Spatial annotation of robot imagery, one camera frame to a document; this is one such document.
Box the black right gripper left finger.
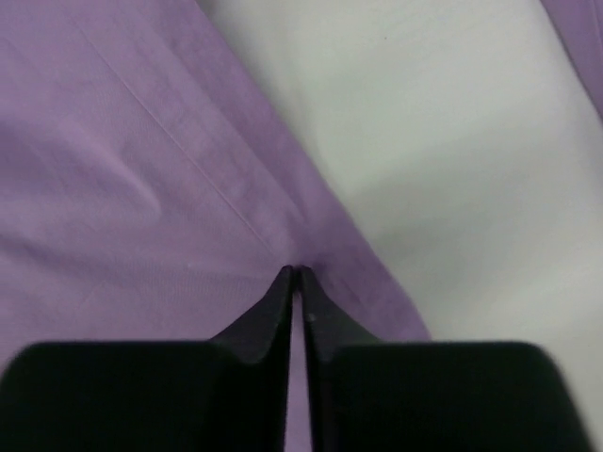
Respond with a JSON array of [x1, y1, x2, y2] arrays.
[[1, 267, 295, 451]]

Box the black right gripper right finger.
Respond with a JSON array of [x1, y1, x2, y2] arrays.
[[299, 267, 589, 451]]

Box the purple trousers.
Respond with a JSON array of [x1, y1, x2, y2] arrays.
[[1, 1, 602, 444]]

